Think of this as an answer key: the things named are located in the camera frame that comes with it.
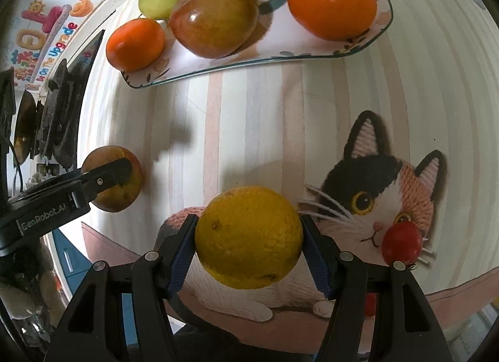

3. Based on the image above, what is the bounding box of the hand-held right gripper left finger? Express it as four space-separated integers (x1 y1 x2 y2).
55 214 200 362

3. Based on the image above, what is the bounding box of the red green apple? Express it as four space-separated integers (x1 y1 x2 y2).
80 145 144 213
168 0 260 59

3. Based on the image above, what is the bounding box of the orange mandarin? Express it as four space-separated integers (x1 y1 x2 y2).
106 18 166 73
287 0 378 41

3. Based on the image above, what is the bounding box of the colourful wall sticker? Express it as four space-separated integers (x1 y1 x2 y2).
8 0 96 93

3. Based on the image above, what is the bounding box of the oval patterned plate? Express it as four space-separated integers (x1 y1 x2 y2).
120 0 394 90

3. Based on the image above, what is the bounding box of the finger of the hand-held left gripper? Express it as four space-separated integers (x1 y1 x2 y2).
80 157 133 201

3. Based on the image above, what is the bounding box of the yellow orange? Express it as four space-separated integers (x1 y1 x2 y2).
194 186 304 290

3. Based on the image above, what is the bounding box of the dark frying pan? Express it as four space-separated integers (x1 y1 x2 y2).
13 89 40 164

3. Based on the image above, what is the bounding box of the striped cat print table cloth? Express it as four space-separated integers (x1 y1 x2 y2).
78 0 499 355

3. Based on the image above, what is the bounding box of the black gas stove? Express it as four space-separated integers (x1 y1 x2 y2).
33 30 106 168

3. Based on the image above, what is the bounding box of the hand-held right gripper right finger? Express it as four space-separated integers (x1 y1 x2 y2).
299 214 455 362

